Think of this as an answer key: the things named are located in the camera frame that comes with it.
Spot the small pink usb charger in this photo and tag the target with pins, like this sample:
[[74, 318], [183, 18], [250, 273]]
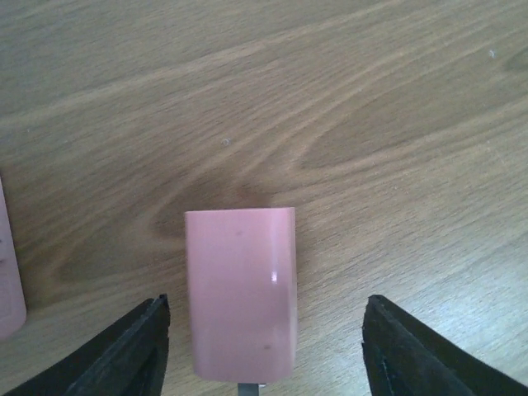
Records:
[[242, 287]]

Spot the pink cube socket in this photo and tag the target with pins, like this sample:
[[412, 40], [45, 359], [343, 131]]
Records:
[[13, 304]]

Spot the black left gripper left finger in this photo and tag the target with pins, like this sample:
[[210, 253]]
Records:
[[127, 358]]

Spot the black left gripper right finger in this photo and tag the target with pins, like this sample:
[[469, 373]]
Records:
[[403, 356]]

